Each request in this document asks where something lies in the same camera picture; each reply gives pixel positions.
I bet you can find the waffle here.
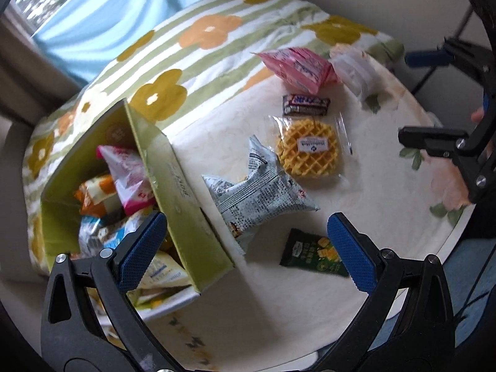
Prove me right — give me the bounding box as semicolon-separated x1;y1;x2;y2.
269;114;353;181

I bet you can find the dark green snack packet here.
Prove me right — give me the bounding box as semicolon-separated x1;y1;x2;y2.
280;228;351;278

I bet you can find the black curved rack pole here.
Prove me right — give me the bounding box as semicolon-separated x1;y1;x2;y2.
413;8;473;95

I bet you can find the newspaper print snack packet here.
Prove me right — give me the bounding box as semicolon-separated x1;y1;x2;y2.
201;135;320;255

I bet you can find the blue denim fabric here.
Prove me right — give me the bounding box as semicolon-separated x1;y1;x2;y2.
387;236;496;357

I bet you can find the blue white snack packet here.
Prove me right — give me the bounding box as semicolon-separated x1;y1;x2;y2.
78;209;152;258

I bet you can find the green cardboard box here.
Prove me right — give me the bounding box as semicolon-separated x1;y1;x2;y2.
39;99;236;320

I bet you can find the clear white snack packet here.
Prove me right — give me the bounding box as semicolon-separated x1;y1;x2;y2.
329;44;382;103

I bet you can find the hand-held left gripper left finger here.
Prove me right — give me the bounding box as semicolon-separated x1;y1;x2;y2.
41;212;173;372

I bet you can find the grey headboard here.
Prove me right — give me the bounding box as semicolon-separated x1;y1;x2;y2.
0;118;43;280

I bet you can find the pink white snack packet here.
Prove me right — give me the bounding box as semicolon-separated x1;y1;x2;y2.
97;144;156;218

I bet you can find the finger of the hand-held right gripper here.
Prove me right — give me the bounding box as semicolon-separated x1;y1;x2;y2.
405;38;491;82
398;126;488;203

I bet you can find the brown chocolate bar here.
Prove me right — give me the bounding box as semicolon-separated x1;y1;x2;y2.
282;94;331;116

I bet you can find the light blue window cloth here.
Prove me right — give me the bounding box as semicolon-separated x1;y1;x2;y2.
31;0;202;90

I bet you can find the white yellow snack packet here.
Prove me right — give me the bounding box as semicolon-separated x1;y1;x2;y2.
132;250;192;291

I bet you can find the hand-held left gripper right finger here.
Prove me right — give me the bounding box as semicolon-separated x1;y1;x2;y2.
325;212;454;372

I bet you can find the orange snack packet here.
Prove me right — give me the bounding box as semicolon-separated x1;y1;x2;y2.
73;174;121;218

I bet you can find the floral striped blanket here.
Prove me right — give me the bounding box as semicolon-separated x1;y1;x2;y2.
23;0;405;276

